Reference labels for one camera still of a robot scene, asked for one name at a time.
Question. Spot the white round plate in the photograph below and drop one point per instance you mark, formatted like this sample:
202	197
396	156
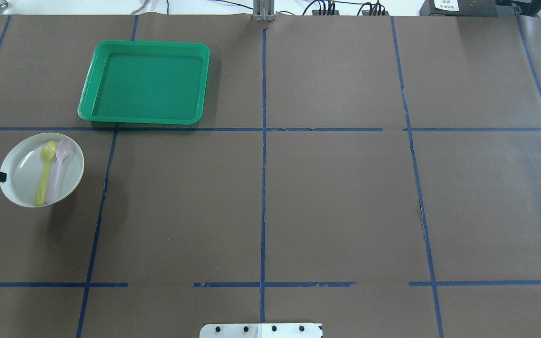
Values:
23	166

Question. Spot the yellow plastic spoon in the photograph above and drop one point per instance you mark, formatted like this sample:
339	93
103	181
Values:
47	154

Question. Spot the pink plastic spoon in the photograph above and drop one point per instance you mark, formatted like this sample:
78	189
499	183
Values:
63	150

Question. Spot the white metal mounting plate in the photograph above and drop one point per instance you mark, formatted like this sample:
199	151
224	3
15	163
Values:
262	330

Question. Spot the green plastic tray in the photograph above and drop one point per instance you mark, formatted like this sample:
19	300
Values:
150	82

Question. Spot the black device with label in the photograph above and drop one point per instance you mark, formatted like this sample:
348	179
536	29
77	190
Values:
469	8

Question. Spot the grey metal bracket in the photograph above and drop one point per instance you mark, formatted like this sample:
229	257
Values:
264	10

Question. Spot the black cable connector left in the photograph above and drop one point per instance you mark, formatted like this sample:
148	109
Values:
325	8

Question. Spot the black cable connector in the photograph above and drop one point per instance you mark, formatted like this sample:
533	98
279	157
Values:
325	8
372	9

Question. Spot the black cable connector right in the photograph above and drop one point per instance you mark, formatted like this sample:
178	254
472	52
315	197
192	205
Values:
372	9

